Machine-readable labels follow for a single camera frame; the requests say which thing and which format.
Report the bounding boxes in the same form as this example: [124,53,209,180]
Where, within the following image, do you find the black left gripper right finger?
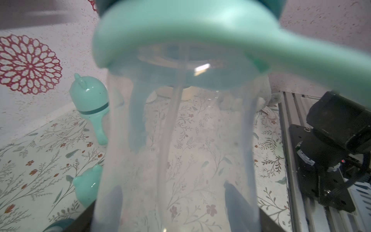
[224,182,284,232]

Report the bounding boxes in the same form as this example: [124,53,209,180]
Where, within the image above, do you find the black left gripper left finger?
[63,202,95,232]

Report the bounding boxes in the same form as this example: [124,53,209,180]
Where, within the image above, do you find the mint bottle cap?
[72,164,103,208]
[69,73,109,115]

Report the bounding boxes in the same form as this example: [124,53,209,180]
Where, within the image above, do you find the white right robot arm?
[279,92,371,232]

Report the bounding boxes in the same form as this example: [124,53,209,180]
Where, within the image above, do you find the grey white plush toy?
[218,76,282,112]

